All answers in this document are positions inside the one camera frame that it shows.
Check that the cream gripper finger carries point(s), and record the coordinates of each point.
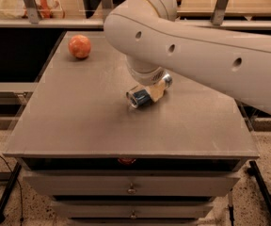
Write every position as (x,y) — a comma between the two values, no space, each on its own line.
(156,91)

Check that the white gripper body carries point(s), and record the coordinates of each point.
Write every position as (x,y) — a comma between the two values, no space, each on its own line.
(149,77)

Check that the silver blue redbull can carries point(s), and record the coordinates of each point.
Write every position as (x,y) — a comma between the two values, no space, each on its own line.
(139,96)

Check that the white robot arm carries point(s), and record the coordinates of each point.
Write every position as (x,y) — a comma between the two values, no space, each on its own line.
(235,63)

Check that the red apple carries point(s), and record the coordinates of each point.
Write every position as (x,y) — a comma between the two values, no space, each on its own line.
(79,46)

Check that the grey cabinet with drawers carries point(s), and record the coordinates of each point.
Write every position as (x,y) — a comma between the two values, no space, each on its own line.
(78,121)

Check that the orange white plastic bag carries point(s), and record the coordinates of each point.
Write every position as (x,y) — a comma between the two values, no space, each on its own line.
(44,9)

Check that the lower grey drawer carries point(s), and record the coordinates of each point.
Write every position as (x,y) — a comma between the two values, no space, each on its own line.
(132,210)

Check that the grey drawer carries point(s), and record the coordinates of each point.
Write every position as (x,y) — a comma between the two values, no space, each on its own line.
(132,210)
(199,185)

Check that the upper grey drawer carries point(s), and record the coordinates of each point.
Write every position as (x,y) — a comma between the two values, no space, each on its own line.
(199,185)

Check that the black floor rail right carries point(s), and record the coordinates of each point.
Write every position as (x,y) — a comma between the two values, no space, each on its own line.
(267,193)

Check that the black floor rail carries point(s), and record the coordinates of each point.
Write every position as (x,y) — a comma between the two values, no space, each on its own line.
(267,193)
(11,181)

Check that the metal shelf rail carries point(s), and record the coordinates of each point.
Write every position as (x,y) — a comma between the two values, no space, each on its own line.
(99,24)

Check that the black floor rail left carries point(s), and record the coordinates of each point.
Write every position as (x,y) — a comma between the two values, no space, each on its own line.
(11,181)

